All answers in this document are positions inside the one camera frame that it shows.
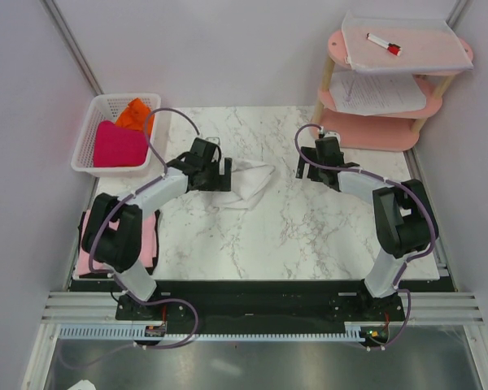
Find translucent document folder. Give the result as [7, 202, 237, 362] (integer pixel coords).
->
[342, 13, 473, 74]

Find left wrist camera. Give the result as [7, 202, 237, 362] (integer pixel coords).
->
[205, 136, 220, 145]

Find white plastic basket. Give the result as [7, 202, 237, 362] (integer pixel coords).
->
[71, 93, 161, 177]

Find red white marker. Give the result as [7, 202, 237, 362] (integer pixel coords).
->
[366, 33, 402, 56]

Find printed paper sheets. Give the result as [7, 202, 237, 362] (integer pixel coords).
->
[329, 71, 426, 116]

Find aluminium rail frame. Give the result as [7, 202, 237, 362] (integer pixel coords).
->
[21, 292, 488, 389]

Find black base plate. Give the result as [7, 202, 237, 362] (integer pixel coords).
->
[68, 279, 459, 331]

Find white t shirt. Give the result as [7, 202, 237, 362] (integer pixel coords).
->
[210, 159, 276, 210]

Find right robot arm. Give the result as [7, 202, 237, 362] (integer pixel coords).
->
[295, 136, 438, 320]

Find magenta folded t shirt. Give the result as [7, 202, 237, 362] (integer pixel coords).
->
[93, 121, 148, 168]

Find orange t shirt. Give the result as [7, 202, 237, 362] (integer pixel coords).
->
[115, 97, 155, 136]

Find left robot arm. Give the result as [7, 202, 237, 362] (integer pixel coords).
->
[81, 137, 233, 319]

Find white crumpled paper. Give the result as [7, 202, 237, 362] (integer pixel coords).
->
[68, 379, 96, 390]

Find pink folded t shirt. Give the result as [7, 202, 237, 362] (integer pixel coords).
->
[72, 209, 160, 279]

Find white slotted cable duct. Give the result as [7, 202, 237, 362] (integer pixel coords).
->
[59, 324, 368, 342]

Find pink three tier shelf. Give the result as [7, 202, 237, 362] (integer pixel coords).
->
[312, 29, 473, 152]

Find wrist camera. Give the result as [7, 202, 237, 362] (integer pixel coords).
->
[317, 127, 341, 141]
[205, 136, 220, 145]

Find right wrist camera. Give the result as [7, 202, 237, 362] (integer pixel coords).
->
[317, 127, 341, 141]

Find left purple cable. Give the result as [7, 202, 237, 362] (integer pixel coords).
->
[56, 107, 203, 370]

